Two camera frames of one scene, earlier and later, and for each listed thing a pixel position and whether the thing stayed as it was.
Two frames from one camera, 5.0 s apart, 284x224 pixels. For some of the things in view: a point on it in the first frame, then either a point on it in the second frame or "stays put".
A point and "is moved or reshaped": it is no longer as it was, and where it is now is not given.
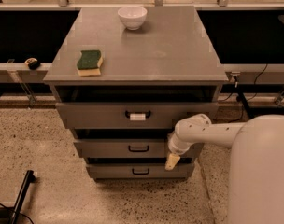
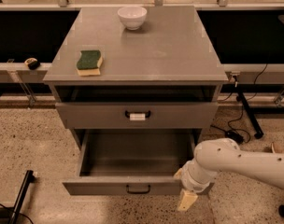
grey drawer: [131, 148] is moved or reshaped
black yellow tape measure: [33, 63] stays put
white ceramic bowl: [133, 17] stays put
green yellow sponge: [90, 63] stays put
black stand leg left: [7, 215] stays put
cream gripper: [176, 148] -> [190, 178]
